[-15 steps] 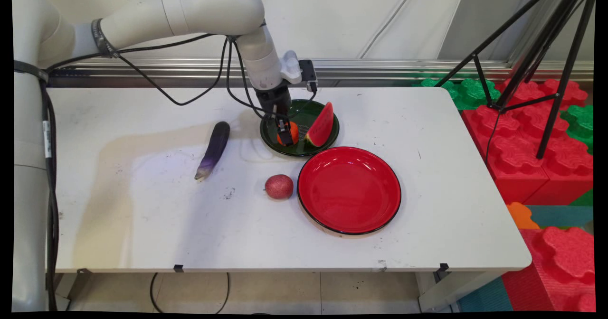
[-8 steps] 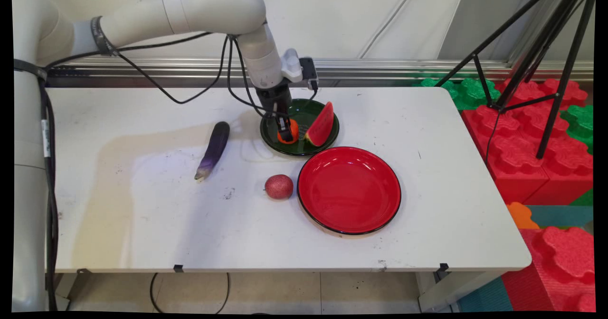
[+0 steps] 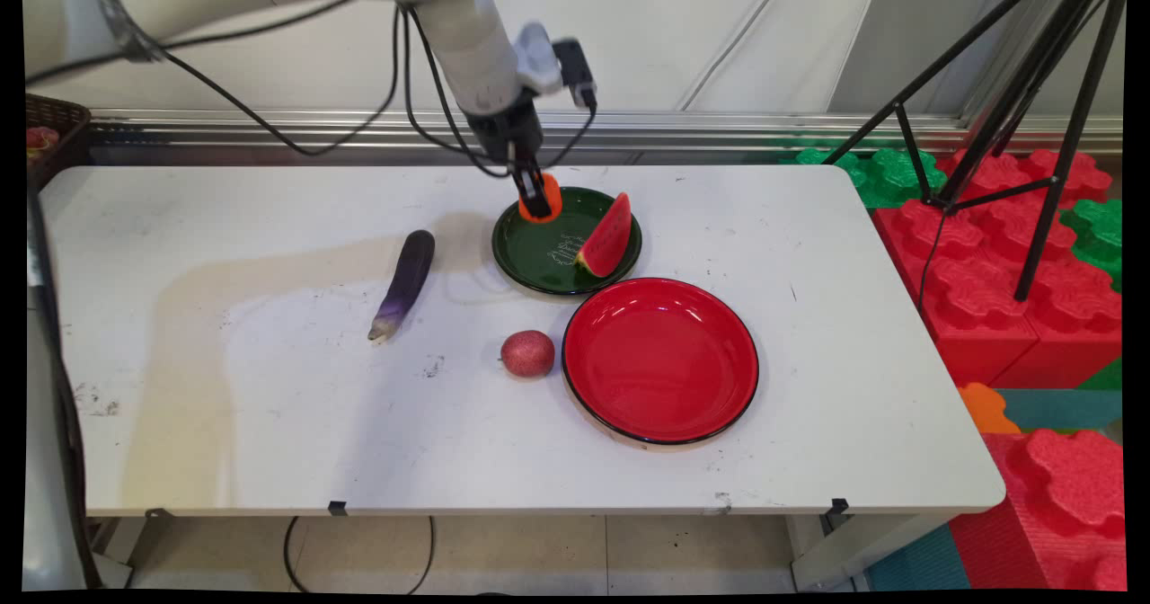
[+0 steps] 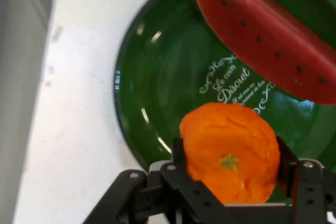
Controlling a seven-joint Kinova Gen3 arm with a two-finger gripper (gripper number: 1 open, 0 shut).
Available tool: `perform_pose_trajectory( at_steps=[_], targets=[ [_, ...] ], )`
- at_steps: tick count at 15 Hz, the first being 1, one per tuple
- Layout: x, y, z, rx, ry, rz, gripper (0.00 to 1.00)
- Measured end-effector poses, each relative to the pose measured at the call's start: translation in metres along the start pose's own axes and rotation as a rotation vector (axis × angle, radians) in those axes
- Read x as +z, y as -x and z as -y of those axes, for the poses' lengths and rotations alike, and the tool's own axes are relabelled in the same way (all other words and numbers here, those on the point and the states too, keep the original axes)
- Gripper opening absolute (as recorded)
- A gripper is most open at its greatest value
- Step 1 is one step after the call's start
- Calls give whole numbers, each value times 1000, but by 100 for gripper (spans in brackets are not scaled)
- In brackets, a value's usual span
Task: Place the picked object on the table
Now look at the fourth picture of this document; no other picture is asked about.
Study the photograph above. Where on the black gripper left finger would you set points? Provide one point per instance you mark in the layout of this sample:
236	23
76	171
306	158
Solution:
189	190

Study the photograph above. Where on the orange toy tangerine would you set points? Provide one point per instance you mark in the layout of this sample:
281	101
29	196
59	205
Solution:
228	142

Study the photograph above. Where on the dark green printed plate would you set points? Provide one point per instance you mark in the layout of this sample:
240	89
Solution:
170	77

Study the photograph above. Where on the red toy watermelon slice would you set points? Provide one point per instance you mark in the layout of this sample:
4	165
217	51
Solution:
262	30

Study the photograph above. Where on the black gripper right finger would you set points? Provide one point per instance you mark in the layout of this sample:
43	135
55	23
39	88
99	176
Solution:
309	182

